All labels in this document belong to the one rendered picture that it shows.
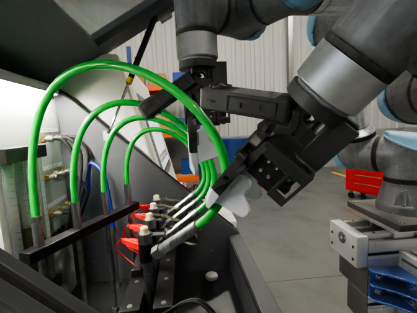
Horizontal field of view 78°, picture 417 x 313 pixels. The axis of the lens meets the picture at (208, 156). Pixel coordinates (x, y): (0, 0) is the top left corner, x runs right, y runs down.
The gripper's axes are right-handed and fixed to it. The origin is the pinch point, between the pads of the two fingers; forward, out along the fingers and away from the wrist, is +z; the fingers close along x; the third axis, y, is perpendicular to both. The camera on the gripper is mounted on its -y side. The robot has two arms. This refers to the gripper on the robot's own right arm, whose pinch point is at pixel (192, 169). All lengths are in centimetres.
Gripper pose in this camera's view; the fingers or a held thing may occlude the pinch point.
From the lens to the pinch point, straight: 49.8
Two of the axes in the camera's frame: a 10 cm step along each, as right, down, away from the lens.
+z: 0.5, 9.9, 1.2
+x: -1.0, -1.1, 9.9
